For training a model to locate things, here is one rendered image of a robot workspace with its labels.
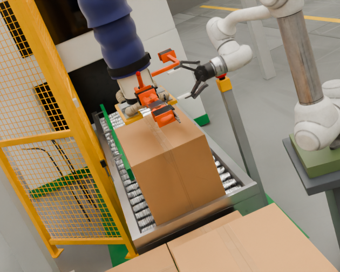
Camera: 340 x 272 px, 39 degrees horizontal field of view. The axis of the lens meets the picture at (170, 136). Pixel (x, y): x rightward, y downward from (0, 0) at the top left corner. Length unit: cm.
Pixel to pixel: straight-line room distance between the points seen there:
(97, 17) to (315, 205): 185
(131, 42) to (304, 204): 164
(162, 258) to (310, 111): 98
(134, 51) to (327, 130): 100
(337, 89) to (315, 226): 119
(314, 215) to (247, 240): 164
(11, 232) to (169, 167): 120
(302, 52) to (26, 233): 203
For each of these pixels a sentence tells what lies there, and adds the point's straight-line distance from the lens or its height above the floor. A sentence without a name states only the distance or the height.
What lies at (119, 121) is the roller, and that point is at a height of 55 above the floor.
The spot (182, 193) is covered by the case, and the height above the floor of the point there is 69.
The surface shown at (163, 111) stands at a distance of 195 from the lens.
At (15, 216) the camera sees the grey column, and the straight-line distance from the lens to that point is 311.
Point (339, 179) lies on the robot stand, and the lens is 214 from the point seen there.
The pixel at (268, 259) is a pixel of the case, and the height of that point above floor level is 94.
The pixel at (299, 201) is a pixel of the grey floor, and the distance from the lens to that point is 337.
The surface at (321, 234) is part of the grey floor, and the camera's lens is 306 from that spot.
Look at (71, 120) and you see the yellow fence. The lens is 295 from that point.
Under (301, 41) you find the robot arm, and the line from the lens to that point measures 193.
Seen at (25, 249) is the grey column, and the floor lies 45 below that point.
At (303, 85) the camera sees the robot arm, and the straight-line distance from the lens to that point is 198.
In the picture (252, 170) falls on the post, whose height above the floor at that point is 35.
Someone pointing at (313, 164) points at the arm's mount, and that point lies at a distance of 216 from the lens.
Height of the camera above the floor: 192
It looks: 23 degrees down
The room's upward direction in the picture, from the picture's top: 21 degrees counter-clockwise
